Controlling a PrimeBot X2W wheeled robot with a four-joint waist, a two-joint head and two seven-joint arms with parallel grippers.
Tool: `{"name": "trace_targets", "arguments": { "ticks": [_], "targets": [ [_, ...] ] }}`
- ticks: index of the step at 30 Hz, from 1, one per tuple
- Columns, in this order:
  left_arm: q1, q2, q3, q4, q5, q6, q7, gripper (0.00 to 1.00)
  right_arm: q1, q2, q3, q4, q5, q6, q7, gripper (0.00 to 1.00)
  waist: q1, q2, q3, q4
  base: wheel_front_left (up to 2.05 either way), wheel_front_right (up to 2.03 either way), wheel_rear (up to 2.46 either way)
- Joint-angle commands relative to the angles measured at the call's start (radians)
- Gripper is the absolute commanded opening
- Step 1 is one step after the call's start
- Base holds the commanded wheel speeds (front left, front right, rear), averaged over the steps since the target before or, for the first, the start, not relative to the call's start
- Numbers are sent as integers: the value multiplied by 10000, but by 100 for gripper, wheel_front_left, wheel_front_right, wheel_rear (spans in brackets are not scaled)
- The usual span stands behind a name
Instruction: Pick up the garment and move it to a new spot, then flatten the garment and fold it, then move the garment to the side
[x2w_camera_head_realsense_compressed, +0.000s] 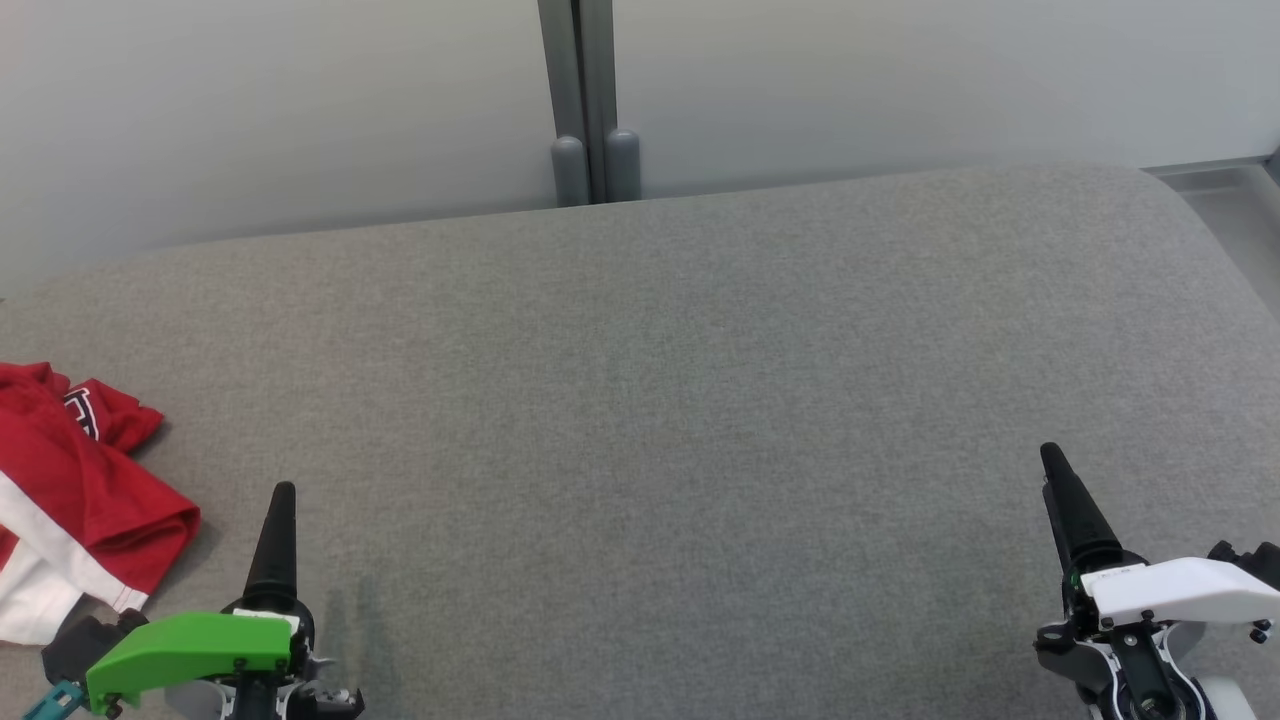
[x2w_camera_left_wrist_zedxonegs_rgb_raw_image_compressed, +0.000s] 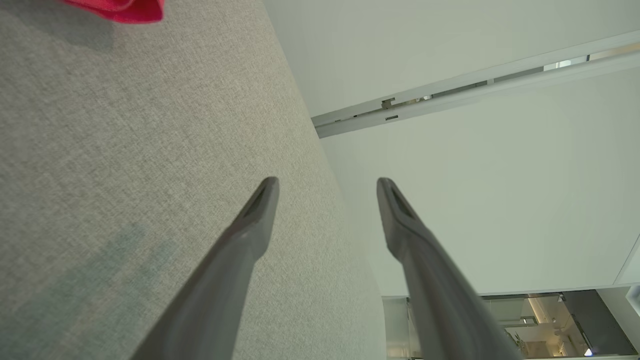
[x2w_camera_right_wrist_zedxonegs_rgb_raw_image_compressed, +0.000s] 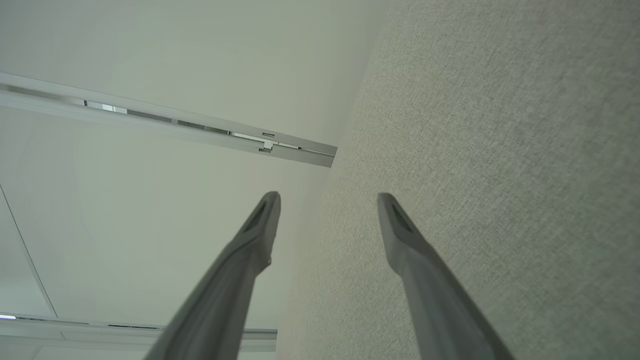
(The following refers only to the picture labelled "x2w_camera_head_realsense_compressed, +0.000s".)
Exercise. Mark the red white-striped basketball shorts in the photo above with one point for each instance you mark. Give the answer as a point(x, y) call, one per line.
point(90, 510)

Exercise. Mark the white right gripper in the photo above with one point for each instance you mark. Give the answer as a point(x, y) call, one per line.
point(1170, 590)

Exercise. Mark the grey metal wall post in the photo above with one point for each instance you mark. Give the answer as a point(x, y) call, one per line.
point(590, 100)

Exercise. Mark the grey wall base rail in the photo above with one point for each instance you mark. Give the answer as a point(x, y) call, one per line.
point(1215, 170)

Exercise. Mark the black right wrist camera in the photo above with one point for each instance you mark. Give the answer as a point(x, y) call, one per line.
point(1250, 562)

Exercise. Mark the grey fabric sofa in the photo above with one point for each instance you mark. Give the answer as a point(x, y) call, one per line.
point(680, 420)

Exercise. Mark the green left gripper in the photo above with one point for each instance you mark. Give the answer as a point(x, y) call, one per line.
point(190, 645)

